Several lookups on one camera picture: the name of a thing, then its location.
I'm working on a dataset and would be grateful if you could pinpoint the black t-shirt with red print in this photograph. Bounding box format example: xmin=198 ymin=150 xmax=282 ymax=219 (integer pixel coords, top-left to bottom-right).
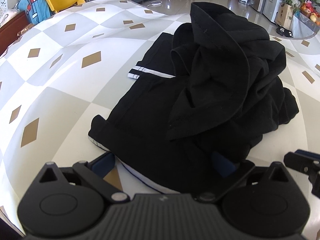
xmin=89 ymin=2 xmax=300 ymax=195

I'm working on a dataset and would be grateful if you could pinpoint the checkered vinyl tablecloth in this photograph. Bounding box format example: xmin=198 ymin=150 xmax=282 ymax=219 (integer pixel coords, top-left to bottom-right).
xmin=0 ymin=0 xmax=320 ymax=240

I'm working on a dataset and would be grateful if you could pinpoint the white laundry basket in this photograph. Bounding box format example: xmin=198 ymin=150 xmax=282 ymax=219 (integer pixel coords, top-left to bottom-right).
xmin=0 ymin=0 xmax=12 ymax=18

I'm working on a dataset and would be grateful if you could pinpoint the cardboard box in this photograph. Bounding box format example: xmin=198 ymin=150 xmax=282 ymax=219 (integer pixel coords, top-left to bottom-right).
xmin=274 ymin=2 xmax=294 ymax=28

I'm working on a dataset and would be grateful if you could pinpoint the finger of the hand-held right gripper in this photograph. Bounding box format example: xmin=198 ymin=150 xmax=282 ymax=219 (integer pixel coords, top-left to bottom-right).
xmin=284 ymin=149 xmax=320 ymax=178

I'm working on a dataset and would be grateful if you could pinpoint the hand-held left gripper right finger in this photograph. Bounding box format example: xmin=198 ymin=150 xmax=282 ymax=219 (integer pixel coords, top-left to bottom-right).
xmin=196 ymin=151 xmax=293 ymax=203

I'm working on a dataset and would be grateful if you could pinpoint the grey stone counter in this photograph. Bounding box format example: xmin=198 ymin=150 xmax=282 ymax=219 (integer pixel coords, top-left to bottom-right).
xmin=290 ymin=12 xmax=320 ymax=39

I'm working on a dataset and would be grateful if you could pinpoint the brown wooden cabinet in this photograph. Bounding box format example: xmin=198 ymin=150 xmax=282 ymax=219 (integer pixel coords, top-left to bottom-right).
xmin=0 ymin=11 xmax=33 ymax=55

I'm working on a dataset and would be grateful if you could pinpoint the blue cartoon cloth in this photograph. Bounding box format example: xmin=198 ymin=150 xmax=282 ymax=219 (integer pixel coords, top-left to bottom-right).
xmin=15 ymin=0 xmax=54 ymax=24

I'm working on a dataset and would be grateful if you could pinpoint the white chest freezer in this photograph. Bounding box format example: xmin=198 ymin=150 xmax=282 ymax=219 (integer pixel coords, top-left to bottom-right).
xmin=262 ymin=0 xmax=290 ymax=23

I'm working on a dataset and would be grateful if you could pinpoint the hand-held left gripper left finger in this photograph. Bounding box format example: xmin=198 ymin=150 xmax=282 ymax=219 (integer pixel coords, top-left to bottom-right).
xmin=37 ymin=151 xmax=130 ymax=203

